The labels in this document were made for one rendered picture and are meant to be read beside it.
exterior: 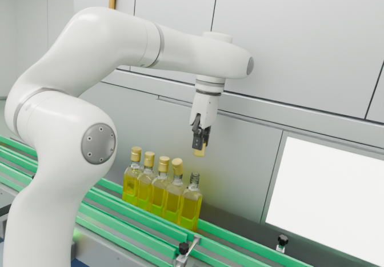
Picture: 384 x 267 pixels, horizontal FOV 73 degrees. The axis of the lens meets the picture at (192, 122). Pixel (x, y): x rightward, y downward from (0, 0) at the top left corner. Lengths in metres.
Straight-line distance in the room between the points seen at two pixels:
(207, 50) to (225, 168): 0.47
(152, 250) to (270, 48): 0.71
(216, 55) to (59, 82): 0.33
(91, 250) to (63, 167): 0.67
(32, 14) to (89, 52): 6.34
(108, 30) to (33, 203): 0.28
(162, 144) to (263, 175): 0.39
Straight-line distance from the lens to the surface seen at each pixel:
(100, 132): 0.37
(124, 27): 0.46
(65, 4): 6.00
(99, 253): 1.00
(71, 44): 0.43
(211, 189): 0.98
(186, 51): 0.57
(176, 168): 0.83
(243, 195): 0.94
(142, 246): 0.89
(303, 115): 0.84
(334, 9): 0.86
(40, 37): 6.57
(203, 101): 0.72
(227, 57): 0.61
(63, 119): 0.38
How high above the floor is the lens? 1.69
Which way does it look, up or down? 16 degrees down
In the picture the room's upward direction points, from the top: 8 degrees clockwise
